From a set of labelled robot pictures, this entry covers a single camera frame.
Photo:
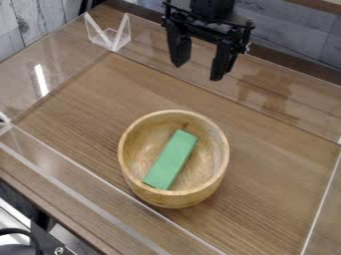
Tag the clear acrylic enclosure wall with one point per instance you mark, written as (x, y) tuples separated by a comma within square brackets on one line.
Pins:
[(72, 96)]

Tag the clear acrylic corner bracket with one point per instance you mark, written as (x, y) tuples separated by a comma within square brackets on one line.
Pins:
[(110, 38)]

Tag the black metal mount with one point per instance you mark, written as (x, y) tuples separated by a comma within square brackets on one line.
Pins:
[(50, 245)]

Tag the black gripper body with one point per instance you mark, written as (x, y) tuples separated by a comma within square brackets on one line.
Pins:
[(209, 20)]

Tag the round wooden bowl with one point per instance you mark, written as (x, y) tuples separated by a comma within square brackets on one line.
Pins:
[(141, 145)]

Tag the green rectangular block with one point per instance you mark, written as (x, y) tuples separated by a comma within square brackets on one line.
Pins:
[(172, 160)]

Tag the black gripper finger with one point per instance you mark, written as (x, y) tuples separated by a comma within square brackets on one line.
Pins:
[(180, 44), (224, 60)]

